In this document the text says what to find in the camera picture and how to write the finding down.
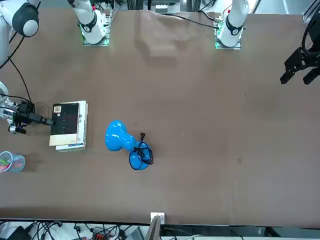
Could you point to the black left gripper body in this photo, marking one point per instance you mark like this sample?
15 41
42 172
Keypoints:
315 35

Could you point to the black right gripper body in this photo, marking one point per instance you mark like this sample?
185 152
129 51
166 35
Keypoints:
23 112

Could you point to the black cream cover book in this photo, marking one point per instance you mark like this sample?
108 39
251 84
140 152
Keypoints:
65 120

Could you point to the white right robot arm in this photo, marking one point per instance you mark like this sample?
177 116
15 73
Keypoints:
91 30

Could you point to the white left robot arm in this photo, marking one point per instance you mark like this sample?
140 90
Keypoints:
233 27

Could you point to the clear plastic pen cup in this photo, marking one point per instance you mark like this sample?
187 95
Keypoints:
17 163

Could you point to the green pen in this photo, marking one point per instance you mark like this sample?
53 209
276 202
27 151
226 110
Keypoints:
4 160

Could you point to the pink pen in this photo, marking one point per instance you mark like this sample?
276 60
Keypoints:
16 165

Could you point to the blue desk lamp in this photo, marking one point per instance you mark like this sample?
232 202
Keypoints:
117 136

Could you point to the red black connector box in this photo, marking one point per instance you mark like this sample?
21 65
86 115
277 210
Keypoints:
98 236

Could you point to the grey power strip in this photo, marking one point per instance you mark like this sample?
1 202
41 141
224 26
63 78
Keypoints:
162 8

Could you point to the aluminium frame profile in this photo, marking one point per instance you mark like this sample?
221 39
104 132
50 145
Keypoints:
310 13

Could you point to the white post bracket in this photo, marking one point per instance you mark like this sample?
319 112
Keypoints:
161 217

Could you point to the aluminium camera post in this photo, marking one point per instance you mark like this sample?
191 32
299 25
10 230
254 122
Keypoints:
153 228

